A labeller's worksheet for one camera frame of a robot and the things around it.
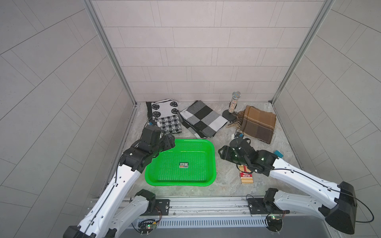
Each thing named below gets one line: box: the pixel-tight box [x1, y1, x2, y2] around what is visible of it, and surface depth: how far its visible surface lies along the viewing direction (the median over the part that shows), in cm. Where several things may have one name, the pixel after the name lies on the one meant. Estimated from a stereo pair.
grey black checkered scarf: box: [177, 100, 229, 139], surface depth 107 cm
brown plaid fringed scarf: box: [226, 105, 277, 145], surface depth 104 cm
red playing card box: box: [238, 164, 254, 184], surface depth 80 cm
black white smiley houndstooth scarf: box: [145, 98, 183, 135], surface depth 105 cm
